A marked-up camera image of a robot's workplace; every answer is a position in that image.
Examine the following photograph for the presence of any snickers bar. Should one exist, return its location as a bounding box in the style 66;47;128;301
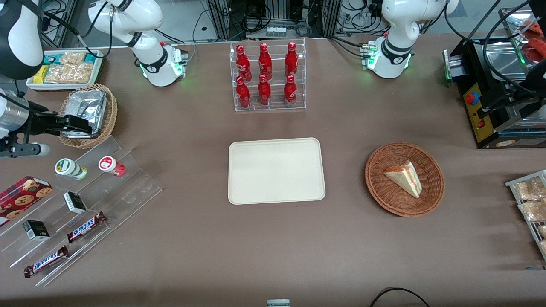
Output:
67;211;107;243
23;246;69;278

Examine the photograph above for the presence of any clear acrylic bottle rack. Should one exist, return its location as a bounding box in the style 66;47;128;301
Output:
230;38;307;113

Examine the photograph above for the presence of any large brown wicker basket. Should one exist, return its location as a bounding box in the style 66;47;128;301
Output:
365;142;445;218

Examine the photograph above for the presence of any white snack bin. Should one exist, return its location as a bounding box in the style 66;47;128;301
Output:
26;49;105;92

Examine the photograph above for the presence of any red cola bottle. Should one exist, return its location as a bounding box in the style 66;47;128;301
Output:
235;44;252;82
258;43;273;81
257;74;272;107
285;41;299;78
283;74;298;106
235;76;251;108

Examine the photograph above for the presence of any aluminium frame rack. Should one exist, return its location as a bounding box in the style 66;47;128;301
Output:
206;0;343;40

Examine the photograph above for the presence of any black looped cable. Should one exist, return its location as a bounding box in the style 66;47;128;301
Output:
369;287;432;307

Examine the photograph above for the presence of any clear stepped acrylic stand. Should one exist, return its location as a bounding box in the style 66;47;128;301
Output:
0;136;163;287

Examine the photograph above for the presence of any triangular sandwich wedge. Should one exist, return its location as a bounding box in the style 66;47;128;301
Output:
383;161;423;199

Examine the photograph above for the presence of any red plastic item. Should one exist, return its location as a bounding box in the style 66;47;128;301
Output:
521;19;546;63

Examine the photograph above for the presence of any silver foil packet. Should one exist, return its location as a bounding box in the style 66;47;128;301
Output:
61;89;107;139

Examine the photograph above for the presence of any grey wire rack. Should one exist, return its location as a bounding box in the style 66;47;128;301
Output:
505;169;546;261

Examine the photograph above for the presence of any beige plastic tray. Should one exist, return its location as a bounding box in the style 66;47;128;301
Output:
228;137;326;206

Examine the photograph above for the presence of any yellow snack box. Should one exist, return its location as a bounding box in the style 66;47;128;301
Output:
33;64;50;84

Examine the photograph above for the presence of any small black box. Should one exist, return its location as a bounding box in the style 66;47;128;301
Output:
63;191;88;214
22;220;51;242

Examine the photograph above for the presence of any clear cracker packet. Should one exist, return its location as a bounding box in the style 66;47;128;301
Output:
44;52;94;84

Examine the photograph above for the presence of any clear snack packet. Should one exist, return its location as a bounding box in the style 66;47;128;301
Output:
518;200;546;223
514;177;546;202

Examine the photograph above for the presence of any red gum bottle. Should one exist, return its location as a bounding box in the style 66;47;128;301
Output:
98;156;126;177

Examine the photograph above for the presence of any black machine with red button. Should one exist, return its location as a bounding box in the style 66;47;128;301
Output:
443;6;546;149

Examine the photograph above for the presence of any red cookie box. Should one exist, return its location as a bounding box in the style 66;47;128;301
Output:
0;175;54;227

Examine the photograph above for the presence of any small tan wicker basket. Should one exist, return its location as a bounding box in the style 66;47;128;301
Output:
59;83;119;149

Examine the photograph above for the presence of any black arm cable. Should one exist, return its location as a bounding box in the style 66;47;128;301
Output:
42;0;114;59

